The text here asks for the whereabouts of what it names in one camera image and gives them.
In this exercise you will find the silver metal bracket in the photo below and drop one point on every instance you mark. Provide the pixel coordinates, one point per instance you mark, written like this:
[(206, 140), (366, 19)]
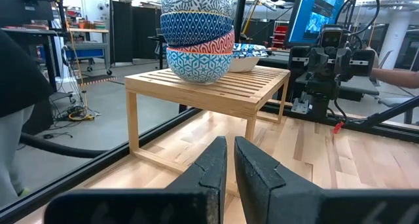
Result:
[(300, 106)]

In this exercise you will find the black diagonal strut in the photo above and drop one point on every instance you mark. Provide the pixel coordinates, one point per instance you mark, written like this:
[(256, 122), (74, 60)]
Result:
[(393, 111)]

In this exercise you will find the teal star ceramic bowl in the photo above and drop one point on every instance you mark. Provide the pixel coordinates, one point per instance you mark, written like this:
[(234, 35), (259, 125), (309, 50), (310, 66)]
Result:
[(199, 67)]

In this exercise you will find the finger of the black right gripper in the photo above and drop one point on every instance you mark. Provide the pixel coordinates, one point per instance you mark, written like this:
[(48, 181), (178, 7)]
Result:
[(317, 63), (343, 65)]

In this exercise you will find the person's forearm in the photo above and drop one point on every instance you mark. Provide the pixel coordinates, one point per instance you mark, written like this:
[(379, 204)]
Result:
[(396, 78)]

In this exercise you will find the black table edge rail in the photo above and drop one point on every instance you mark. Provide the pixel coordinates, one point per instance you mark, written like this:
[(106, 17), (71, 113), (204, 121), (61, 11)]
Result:
[(98, 165)]

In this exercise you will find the black office chair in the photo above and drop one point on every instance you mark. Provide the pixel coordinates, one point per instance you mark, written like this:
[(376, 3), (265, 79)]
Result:
[(158, 40)]

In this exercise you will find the red storage bins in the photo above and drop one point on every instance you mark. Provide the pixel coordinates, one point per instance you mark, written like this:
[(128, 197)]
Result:
[(280, 37)]

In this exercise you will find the grey wheeled cart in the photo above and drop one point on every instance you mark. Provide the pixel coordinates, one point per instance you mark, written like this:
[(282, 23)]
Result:
[(88, 47)]

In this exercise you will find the wooden slatted shelf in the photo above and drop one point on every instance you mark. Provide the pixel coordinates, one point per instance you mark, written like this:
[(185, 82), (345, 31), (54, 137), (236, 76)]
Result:
[(229, 96)]

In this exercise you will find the black monitor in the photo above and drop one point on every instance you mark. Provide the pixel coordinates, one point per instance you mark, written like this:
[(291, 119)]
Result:
[(19, 4)]

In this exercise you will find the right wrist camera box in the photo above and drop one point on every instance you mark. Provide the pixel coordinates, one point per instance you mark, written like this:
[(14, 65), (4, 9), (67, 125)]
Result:
[(331, 37)]

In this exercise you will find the red zigzag ceramic bowl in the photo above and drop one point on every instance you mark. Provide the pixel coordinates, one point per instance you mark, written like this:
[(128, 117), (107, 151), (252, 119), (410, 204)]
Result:
[(216, 46)]

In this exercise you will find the orange black hazard tape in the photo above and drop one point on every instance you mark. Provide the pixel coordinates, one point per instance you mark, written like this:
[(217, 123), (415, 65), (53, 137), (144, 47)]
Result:
[(98, 81)]

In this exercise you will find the black partition panel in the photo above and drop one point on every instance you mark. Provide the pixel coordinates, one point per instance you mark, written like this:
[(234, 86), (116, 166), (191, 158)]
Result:
[(134, 30)]

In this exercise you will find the black upright pole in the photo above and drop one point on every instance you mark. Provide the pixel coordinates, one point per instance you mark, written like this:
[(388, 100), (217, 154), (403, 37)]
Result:
[(241, 14)]

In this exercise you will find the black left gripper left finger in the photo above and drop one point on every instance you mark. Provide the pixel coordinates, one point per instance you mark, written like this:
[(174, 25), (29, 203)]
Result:
[(196, 201)]

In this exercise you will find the monitor with blue screen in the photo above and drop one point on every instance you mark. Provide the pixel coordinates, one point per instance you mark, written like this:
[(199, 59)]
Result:
[(314, 17)]

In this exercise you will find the black desk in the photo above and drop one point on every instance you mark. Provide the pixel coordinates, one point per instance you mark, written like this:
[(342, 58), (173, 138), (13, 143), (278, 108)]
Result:
[(49, 60)]

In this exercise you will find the black white swirl ceramic bowl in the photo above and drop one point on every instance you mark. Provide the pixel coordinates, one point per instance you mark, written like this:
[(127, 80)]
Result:
[(196, 1)]

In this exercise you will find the person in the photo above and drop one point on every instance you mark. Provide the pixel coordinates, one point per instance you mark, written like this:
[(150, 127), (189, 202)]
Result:
[(19, 76)]

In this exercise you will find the grey office chair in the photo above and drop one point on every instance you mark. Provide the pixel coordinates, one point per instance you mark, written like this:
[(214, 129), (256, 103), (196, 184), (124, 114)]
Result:
[(393, 101)]

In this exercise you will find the yellow pole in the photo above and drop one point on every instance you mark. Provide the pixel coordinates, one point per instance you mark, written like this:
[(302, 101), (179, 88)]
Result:
[(252, 14)]

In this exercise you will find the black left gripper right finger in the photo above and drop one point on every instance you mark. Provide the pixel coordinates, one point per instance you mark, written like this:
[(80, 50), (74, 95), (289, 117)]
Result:
[(278, 201)]

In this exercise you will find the blue patterned paper bowl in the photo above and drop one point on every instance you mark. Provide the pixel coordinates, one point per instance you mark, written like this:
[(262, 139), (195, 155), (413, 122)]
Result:
[(253, 53), (244, 64), (250, 46)]

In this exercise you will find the white pillar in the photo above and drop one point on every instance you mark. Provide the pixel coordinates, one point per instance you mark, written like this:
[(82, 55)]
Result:
[(396, 37)]

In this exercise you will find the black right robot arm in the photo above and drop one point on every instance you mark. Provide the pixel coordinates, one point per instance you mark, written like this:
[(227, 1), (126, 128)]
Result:
[(322, 89)]

